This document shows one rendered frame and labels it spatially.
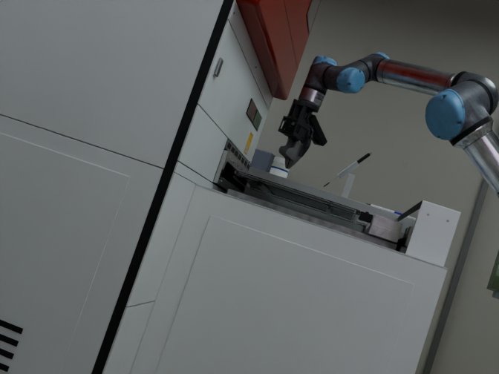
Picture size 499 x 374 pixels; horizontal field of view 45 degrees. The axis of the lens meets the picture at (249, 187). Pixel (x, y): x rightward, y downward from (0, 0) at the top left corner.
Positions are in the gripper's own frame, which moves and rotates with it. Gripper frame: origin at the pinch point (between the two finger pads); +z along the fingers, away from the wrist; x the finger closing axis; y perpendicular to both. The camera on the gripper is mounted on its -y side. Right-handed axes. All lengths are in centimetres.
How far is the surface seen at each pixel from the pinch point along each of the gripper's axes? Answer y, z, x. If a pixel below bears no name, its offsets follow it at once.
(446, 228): 3, 3, 61
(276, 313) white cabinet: 28, 36, 43
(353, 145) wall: -203, -43, -155
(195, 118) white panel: 60, 1, 29
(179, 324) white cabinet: 42, 47, 27
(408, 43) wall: -212, -127, -149
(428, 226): 5, 4, 58
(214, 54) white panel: 61, -13, 28
